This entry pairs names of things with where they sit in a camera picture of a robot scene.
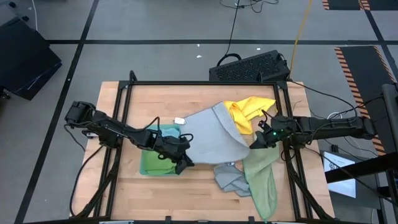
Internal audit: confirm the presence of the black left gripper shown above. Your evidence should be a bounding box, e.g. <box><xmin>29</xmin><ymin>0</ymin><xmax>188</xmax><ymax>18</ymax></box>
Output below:
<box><xmin>152</xmin><ymin>133</ymin><xmax>195</xmax><ymax>175</ymax></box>

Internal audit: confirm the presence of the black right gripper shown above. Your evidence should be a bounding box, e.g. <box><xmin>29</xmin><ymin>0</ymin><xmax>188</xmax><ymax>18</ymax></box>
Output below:
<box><xmin>249</xmin><ymin>115</ymin><xmax>296</xmax><ymax>149</ymax></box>

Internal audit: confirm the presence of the bright green microfiber towel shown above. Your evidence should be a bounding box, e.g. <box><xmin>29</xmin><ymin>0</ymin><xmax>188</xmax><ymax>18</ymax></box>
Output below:
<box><xmin>141</xmin><ymin>149</ymin><xmax>180</xmax><ymax>175</ymax></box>

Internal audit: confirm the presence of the yellow microfiber towel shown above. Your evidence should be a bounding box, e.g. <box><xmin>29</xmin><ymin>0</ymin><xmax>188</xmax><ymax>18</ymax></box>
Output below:
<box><xmin>223</xmin><ymin>96</ymin><xmax>277</xmax><ymax>136</ymax></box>

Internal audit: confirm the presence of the grey microfiber towel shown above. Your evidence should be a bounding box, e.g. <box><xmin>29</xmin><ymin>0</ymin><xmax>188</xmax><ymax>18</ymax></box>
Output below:
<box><xmin>174</xmin><ymin>101</ymin><xmax>251</xmax><ymax>165</ymax></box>

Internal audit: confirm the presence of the small grey ribbed towel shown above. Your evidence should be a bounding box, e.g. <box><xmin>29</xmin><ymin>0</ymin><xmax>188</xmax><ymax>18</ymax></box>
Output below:
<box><xmin>213</xmin><ymin>162</ymin><xmax>252</xmax><ymax>197</ymax></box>

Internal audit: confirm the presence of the teal translucent plastic bin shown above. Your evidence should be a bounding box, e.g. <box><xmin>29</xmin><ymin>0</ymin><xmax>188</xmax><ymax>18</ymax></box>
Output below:
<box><xmin>139</xmin><ymin>124</ymin><xmax>183</xmax><ymax>177</ymax></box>

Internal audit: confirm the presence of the pale green microfiber towel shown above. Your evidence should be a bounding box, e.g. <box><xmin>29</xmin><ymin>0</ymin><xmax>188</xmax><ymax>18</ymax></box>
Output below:
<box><xmin>242</xmin><ymin>133</ymin><xmax>280</xmax><ymax>222</ymax></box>

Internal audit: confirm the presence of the black perforated computer case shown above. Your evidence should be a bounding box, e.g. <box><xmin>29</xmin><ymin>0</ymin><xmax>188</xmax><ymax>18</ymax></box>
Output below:
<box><xmin>208</xmin><ymin>49</ymin><xmax>292</xmax><ymax>83</ymax></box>

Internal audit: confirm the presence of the white printed sheet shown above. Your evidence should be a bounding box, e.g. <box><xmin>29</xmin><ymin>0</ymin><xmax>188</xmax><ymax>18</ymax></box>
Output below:
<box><xmin>323</xmin><ymin>151</ymin><xmax>357</xmax><ymax>198</ymax></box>

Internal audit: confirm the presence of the black metal stand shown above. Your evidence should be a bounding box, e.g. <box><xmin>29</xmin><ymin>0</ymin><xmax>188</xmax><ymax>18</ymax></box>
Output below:
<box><xmin>325</xmin><ymin>152</ymin><xmax>398</xmax><ymax>224</ymax></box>

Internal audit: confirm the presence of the black mat with hazard stripes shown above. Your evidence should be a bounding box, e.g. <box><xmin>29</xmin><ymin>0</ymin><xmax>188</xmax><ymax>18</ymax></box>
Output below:
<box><xmin>322</xmin><ymin>0</ymin><xmax>398</xmax><ymax>11</ymax></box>
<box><xmin>334</xmin><ymin>45</ymin><xmax>398</xmax><ymax>156</ymax></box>

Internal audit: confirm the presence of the large black case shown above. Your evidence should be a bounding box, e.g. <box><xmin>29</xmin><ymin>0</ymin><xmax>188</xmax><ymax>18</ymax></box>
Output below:
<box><xmin>0</xmin><ymin>17</ymin><xmax>62</xmax><ymax>101</ymax></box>

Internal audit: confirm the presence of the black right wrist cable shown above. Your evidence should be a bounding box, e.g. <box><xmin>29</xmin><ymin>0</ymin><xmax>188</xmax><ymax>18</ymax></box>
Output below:
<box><xmin>260</xmin><ymin>109</ymin><xmax>276</xmax><ymax>125</ymax></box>

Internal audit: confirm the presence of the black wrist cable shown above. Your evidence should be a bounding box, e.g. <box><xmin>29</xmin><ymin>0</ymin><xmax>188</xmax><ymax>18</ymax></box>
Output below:
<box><xmin>144</xmin><ymin>116</ymin><xmax>194</xmax><ymax>144</ymax></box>
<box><xmin>260</xmin><ymin>109</ymin><xmax>276</xmax><ymax>125</ymax></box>

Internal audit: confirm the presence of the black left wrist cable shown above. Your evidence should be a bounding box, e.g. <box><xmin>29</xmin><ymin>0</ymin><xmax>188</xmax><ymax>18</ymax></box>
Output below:
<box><xmin>144</xmin><ymin>116</ymin><xmax>194</xmax><ymax>144</ymax></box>

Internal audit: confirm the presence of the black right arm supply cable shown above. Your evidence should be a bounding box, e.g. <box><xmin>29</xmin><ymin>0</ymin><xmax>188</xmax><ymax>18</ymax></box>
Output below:
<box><xmin>287</xmin><ymin>81</ymin><xmax>358</xmax><ymax>121</ymax></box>

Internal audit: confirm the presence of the black arm base cable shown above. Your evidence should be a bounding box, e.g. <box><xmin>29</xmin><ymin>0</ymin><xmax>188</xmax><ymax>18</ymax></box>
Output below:
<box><xmin>68</xmin><ymin>144</ymin><xmax>105</xmax><ymax>217</ymax></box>

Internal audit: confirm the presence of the yellow cable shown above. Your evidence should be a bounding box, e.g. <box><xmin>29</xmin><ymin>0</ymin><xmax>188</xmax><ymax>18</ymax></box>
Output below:
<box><xmin>289</xmin><ymin>0</ymin><xmax>313</xmax><ymax>78</ymax></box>

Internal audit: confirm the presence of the black floor cable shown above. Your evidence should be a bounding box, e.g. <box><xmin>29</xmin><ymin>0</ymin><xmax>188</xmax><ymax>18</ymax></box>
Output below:
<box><xmin>216</xmin><ymin>0</ymin><xmax>280</xmax><ymax>67</ymax></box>

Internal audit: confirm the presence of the grey padded post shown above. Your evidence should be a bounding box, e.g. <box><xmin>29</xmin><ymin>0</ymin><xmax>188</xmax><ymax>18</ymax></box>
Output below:
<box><xmin>381</xmin><ymin>83</ymin><xmax>398</xmax><ymax>153</ymax></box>

